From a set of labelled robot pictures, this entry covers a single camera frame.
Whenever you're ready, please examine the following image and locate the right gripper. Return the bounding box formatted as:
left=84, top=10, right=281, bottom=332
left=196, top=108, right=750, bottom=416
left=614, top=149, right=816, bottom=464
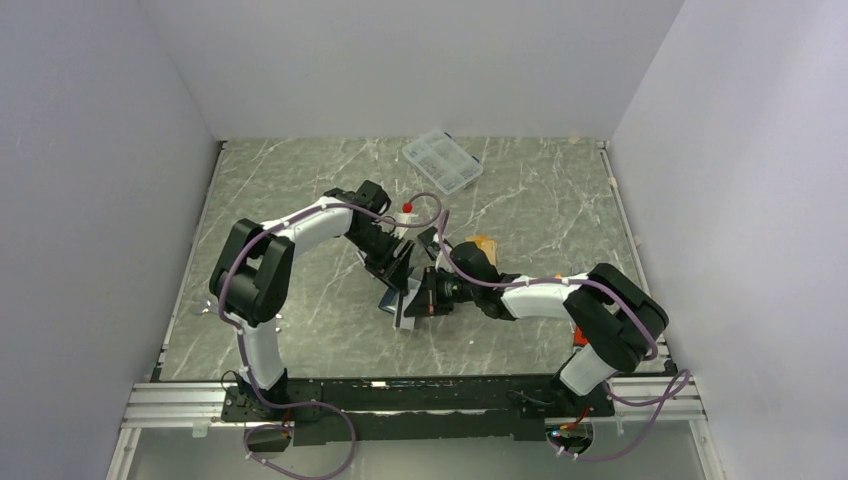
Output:
left=404, top=266, right=480, bottom=318

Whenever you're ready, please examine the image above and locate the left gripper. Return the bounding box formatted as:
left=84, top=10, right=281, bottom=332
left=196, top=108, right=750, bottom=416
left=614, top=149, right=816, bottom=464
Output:
left=347, top=224, right=416, bottom=296

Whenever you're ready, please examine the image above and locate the blue leather card holder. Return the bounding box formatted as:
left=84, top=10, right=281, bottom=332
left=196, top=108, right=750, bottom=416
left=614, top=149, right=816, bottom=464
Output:
left=378, top=286, right=419, bottom=331

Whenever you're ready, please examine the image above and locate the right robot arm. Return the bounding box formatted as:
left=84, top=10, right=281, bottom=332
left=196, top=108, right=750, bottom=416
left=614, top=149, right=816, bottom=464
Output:
left=396, top=242, right=669, bottom=415

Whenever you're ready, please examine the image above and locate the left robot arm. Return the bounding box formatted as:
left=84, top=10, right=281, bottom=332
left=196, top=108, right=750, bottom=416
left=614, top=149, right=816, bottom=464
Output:
left=209, top=180, right=413, bottom=420

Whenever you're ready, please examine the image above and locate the black card stack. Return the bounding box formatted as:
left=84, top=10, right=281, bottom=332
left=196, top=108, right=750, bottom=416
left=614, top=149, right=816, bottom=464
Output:
left=417, top=226, right=441, bottom=261

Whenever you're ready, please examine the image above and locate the orange card stack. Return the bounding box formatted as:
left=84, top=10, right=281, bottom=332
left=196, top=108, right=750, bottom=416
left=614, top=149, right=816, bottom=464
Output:
left=466, top=235, right=497, bottom=266

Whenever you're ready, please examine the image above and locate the clear plastic organizer box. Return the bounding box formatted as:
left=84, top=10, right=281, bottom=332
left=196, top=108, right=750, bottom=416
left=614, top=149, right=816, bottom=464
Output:
left=402, top=130, right=483, bottom=195

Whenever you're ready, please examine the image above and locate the red tool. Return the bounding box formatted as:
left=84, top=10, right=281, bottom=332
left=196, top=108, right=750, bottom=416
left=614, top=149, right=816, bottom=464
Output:
left=573, top=327, right=589, bottom=348

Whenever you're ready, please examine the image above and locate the black base frame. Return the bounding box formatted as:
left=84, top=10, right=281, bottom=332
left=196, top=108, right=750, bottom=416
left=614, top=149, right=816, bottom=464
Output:
left=220, top=374, right=615, bottom=446

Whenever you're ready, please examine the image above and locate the aluminium rail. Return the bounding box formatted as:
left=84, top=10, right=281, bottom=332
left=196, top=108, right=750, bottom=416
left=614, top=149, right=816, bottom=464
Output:
left=121, top=377, right=707, bottom=429

